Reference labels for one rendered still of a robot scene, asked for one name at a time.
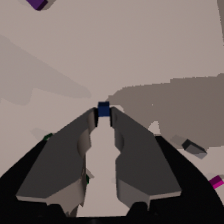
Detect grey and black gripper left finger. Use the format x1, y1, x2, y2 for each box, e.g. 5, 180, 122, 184
0, 107, 99, 224

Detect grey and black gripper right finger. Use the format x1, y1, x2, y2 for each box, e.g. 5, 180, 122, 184
109, 106, 224, 224

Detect short magenta rod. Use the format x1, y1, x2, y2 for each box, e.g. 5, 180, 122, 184
209, 175, 224, 189

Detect small blue cube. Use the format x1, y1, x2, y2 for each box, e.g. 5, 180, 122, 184
98, 102, 110, 117

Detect purple rod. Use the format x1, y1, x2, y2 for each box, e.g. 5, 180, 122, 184
26, 0, 48, 11

